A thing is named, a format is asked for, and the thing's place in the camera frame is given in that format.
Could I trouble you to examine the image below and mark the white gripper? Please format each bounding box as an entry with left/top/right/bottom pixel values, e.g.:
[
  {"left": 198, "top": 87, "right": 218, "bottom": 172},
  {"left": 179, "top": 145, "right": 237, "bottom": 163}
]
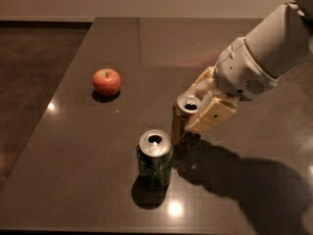
[{"left": 185, "top": 37, "right": 278, "bottom": 134}]

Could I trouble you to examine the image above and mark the orange soda can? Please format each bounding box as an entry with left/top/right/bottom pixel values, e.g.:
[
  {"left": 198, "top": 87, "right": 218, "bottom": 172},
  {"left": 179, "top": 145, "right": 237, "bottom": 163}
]
[{"left": 171, "top": 92, "right": 201, "bottom": 149}]

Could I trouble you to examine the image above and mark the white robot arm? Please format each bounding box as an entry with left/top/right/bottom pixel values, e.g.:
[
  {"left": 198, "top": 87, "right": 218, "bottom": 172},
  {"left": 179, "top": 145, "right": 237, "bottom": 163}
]
[{"left": 185, "top": 0, "right": 313, "bottom": 134}]

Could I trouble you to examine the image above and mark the green soda can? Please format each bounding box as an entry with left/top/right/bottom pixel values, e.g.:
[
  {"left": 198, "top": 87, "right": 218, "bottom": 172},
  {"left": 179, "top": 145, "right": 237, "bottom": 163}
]
[{"left": 137, "top": 129, "right": 173, "bottom": 189}]

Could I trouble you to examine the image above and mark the red apple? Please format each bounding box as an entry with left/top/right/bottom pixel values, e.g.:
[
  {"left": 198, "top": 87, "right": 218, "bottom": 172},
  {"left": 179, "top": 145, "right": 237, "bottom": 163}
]
[{"left": 93, "top": 69, "right": 121, "bottom": 97}]

